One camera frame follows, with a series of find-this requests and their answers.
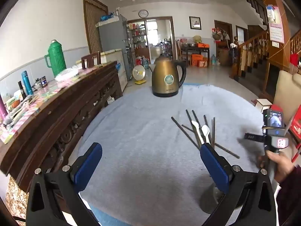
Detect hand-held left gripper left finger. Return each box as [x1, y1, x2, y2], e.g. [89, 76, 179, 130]
[26, 143, 103, 226]

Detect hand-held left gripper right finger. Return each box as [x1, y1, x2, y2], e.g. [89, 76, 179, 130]
[200, 143, 278, 226]

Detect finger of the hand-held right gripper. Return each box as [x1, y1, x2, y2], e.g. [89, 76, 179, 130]
[245, 133, 265, 143]

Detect metal utensil holder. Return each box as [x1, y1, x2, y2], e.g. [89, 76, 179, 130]
[200, 185, 238, 215]

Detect pile of black chopsticks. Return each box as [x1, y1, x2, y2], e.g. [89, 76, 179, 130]
[171, 109, 240, 159]

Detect white plastic spoon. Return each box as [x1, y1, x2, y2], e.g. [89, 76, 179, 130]
[201, 125, 211, 145]
[191, 120, 204, 147]

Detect person's right hand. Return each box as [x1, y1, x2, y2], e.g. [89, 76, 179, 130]
[257, 151, 297, 184]

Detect red plastic chair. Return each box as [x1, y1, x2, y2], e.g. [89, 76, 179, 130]
[288, 106, 301, 163]

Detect small wooden stool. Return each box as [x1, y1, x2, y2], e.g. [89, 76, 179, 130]
[255, 98, 273, 112]

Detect beige sofa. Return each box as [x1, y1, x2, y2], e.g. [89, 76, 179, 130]
[274, 70, 301, 123]

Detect blue tablecloth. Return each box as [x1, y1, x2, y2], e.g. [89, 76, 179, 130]
[89, 204, 134, 226]

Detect carved wooden sideboard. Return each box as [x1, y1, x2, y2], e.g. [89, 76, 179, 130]
[0, 61, 124, 186]

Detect grey table cloth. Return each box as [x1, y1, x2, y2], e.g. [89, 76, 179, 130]
[78, 83, 283, 226]

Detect speckled brown board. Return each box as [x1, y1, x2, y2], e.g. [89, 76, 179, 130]
[5, 176, 31, 219]

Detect pink checked cloth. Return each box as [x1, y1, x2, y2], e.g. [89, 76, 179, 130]
[0, 66, 104, 144]

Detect wooden stair railing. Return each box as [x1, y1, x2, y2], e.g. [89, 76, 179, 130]
[232, 29, 301, 78]

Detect orange cardboard boxes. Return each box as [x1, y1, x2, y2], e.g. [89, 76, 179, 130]
[192, 54, 208, 67]

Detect white plastic bag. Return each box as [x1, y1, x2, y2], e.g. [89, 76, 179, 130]
[55, 67, 79, 82]

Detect black bottle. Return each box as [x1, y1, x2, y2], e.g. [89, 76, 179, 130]
[18, 81, 27, 99]

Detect bronze electric kettle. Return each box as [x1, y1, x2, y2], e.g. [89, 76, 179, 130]
[150, 55, 187, 98]

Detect blue bottle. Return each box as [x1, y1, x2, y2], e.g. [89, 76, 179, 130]
[22, 71, 34, 96]

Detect purple bottle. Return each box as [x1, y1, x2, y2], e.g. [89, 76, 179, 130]
[0, 95, 7, 120]

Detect dark wooden table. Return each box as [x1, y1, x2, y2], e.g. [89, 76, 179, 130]
[180, 45, 210, 66]

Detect yellow electric heater fan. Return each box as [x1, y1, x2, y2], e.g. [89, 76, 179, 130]
[132, 65, 147, 85]

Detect brown wooden door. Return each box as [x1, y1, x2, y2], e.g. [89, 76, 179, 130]
[214, 20, 233, 52]

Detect dark wooden chair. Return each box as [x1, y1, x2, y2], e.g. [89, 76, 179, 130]
[81, 51, 101, 69]

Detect hanging woven baskets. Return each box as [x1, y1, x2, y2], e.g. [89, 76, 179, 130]
[212, 27, 230, 43]

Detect white chest freezer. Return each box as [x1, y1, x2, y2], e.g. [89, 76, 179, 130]
[99, 49, 128, 92]

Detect green thermos flask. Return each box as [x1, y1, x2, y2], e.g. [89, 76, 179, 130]
[44, 40, 67, 77]

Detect wooden dining chair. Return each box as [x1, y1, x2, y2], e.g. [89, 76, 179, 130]
[176, 39, 186, 62]

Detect grey refrigerator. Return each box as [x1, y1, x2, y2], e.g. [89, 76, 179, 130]
[97, 15, 133, 80]

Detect kitchen shelf rack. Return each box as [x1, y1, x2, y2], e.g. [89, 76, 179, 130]
[128, 22, 147, 50]

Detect brown door curtain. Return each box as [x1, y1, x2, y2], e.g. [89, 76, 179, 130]
[83, 0, 109, 54]

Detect pink wall calendar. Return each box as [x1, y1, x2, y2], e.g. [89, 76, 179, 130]
[266, 5, 285, 44]

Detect framed wall picture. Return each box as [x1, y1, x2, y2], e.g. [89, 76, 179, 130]
[189, 16, 202, 30]

